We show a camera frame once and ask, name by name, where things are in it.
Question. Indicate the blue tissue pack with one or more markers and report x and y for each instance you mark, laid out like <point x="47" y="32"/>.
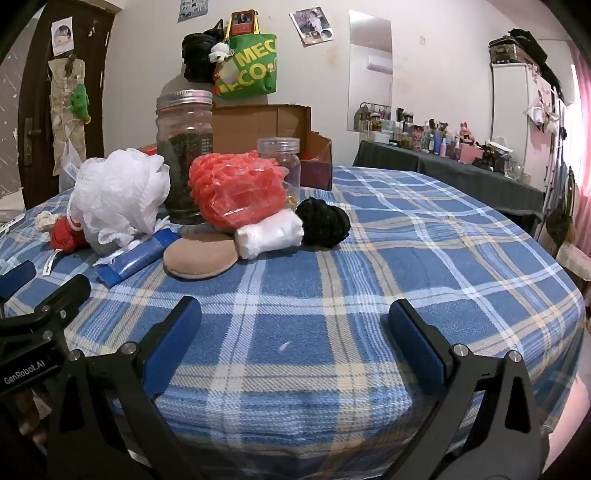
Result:
<point x="134" y="258"/>

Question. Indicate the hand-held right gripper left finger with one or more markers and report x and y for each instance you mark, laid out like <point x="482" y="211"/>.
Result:
<point x="178" y="337"/>

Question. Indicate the blue plaid blanket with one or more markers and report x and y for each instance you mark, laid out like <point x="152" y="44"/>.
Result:
<point x="323" y="323"/>

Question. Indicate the black pompom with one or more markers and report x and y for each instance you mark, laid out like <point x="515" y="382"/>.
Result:
<point x="323" y="224"/>

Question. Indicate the white refrigerator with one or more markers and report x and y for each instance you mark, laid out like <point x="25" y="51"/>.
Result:
<point x="508" y="101"/>

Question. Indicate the wall mirror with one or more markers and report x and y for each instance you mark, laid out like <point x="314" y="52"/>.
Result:
<point x="369" y="92"/>

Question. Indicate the clear plastic bag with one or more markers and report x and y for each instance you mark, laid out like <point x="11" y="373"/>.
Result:
<point x="70" y="166"/>

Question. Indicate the red foam net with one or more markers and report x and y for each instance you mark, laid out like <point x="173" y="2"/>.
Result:
<point x="235" y="189"/>

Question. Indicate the group of cosmetics bottles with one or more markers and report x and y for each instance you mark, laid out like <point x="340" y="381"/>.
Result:
<point x="415" y="136"/>

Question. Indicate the cream lace scrunchie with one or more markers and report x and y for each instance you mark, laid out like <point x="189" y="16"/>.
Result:
<point x="44" y="222"/>

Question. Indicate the hanging fabric organizer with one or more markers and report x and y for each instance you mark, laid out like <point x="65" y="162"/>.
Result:
<point x="62" y="115"/>

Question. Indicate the red framed picture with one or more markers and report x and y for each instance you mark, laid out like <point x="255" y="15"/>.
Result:
<point x="242" y="23"/>

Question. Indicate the beige round powder puff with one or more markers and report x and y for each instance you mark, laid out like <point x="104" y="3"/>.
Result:
<point x="198" y="261"/>

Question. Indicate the small clear plastic jar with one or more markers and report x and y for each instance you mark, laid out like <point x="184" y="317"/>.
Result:
<point x="281" y="157"/>

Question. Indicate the wall photo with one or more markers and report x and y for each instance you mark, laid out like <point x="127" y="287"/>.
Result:
<point x="311" y="23"/>

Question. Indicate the white mesh bath pouf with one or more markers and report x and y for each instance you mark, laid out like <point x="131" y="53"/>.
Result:
<point x="120" y="194"/>

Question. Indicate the glass jar metal lid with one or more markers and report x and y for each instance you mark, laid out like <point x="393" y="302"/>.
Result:
<point x="184" y="138"/>

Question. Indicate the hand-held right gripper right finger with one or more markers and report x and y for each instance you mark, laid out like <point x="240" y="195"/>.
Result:
<point x="413" y="341"/>

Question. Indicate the blue wall poster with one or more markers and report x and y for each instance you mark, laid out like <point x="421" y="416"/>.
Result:
<point x="193" y="10"/>

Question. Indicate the pink curtain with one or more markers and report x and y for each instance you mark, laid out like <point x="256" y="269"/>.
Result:
<point x="582" y="138"/>

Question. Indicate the dark storage case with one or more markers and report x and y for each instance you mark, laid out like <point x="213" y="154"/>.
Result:
<point x="508" y="50"/>

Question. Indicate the cardboard box red print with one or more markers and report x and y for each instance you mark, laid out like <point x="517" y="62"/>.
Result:
<point x="258" y="122"/>

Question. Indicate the green plush toy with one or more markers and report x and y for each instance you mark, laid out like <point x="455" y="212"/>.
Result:
<point x="81" y="101"/>

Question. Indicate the table with dark cloth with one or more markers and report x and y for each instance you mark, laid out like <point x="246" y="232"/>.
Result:
<point x="438" y="175"/>

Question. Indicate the paper note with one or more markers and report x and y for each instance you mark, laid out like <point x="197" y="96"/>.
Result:
<point x="63" y="36"/>

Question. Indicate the black bag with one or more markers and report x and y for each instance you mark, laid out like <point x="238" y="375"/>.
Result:
<point x="196" y="55"/>

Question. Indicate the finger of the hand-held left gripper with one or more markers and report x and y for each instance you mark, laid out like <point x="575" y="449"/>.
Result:
<point x="16" y="277"/>
<point x="60" y="297"/>

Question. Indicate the green tote bag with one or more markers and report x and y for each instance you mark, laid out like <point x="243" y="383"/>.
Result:
<point x="249" y="69"/>

